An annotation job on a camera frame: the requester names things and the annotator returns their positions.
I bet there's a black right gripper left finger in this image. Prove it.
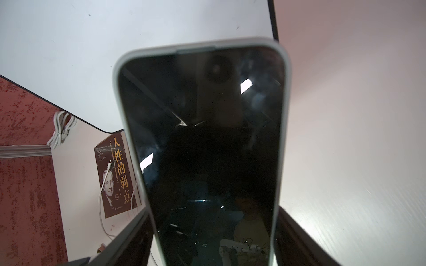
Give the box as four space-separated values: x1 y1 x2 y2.
64 208 154 266

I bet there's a dark portrait book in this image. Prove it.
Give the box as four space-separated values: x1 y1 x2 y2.
94 131 142 218

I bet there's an aluminium left corner post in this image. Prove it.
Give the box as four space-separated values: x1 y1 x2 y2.
0 145 52 159

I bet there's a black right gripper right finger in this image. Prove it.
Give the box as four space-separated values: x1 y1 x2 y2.
274 207 339 266

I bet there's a bundled white cable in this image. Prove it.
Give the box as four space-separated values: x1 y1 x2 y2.
46 110 78 150

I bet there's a white board black frame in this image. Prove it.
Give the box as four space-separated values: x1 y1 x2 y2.
1 1 278 133

